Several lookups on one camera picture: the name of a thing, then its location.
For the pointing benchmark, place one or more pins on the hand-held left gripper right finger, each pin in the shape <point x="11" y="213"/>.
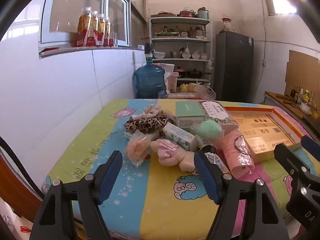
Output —
<point x="207" y="180"/>

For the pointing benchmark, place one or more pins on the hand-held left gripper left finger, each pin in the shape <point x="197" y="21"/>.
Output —
<point x="110" y="180"/>

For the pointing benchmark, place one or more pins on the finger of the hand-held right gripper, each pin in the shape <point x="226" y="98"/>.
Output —
<point x="311" y="145"/>
<point x="287" y="155"/>

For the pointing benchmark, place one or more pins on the white yellow snack packet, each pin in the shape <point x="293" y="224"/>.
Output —
<point x="219" y="164"/>

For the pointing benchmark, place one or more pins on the black hair band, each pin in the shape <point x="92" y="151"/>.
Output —
<point x="209" y="149"/>

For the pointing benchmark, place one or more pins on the cream teddy bear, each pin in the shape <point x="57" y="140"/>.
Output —
<point x="180" y="158"/>

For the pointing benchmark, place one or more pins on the orange cardboard box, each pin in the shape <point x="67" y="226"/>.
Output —
<point x="260" y="132"/>

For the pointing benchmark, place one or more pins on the pink plastic packet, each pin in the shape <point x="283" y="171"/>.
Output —
<point x="233" y="155"/>

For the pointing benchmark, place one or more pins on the peach puff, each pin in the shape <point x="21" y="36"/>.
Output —
<point x="136" y="150"/>

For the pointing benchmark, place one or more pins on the green round puff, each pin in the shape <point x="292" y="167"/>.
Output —
<point x="210" y="128"/>

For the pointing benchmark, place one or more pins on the white green tissue pack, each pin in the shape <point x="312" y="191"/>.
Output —
<point x="180" y="135"/>

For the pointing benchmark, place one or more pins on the leopard print scrunchie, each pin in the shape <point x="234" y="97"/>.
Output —
<point x="145" y="123"/>

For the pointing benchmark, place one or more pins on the white floral scrunchie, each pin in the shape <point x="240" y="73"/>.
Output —
<point x="152" y="109"/>

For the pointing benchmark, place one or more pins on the large white bowl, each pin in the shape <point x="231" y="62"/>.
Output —
<point x="305" y="107"/>

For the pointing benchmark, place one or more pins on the printed cartoon blanket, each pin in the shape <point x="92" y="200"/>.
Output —
<point x="155" y="192"/>

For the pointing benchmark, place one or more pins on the grey kitchen counter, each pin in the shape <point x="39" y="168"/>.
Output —
<point x="280" y="105"/>

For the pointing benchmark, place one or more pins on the group of condiment bottles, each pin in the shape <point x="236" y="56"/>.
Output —
<point x="303" y="95"/>

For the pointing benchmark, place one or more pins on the wooden cutting board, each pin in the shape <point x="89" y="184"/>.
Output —
<point x="280" y="98"/>

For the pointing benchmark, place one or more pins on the floral tissue box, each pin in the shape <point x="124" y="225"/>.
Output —
<point x="216" y="111"/>

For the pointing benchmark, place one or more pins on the green cardboard box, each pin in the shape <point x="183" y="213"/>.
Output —
<point x="190" y="112"/>

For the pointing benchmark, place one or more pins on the noodle packet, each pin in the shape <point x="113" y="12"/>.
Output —
<point x="182" y="95"/>

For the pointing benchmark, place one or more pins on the clear plastic bag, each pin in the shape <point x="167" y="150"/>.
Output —
<point x="200" y="90"/>

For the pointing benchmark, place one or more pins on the brown wooden board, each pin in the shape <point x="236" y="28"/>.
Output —
<point x="17" y="187"/>

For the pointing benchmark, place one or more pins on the dark grey fridge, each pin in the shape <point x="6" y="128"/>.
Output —
<point x="233" y="67"/>

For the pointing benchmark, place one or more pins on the pink plastic bin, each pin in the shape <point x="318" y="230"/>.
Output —
<point x="173" y="82"/>

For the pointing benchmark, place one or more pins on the black pot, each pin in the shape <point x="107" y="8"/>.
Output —
<point x="196" y="73"/>

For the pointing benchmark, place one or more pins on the blue water jug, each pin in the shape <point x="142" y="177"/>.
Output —
<point x="150" y="80"/>

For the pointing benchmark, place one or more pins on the pot with red lid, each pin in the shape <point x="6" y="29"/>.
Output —
<point x="180" y="72"/>

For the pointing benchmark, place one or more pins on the white flour sack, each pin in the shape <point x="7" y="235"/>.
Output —
<point x="166" y="67"/>

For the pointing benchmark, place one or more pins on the steel bowl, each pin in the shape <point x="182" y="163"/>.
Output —
<point x="176" y="54"/>

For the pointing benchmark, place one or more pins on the stack of white bowls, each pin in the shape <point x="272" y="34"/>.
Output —
<point x="159" y="54"/>

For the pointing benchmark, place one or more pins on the glass jar with red lid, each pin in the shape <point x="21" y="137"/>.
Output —
<point x="227" y="26"/>

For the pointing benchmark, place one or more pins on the white metal shelf rack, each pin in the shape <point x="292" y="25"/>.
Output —
<point x="180" y="39"/>

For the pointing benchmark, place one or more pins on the orange drink bottle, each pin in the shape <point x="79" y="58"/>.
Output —
<point x="94" y="31"/>
<point x="107" y="33"/>
<point x="84" y="30"/>
<point x="101" y="32"/>

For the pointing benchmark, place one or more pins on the teal canister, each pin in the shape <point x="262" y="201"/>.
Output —
<point x="203" y="13"/>

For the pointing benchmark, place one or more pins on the red pan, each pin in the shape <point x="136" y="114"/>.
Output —
<point x="187" y="13"/>

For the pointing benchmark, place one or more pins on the sliding window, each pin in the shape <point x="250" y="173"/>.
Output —
<point x="65" y="12"/>

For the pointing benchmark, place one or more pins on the cardboard wall sheet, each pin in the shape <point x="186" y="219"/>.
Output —
<point x="302" y="72"/>

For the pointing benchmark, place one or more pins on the wall socket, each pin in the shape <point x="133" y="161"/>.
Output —
<point x="263" y="63"/>

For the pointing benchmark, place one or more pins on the high wall window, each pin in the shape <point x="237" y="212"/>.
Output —
<point x="281" y="2"/>

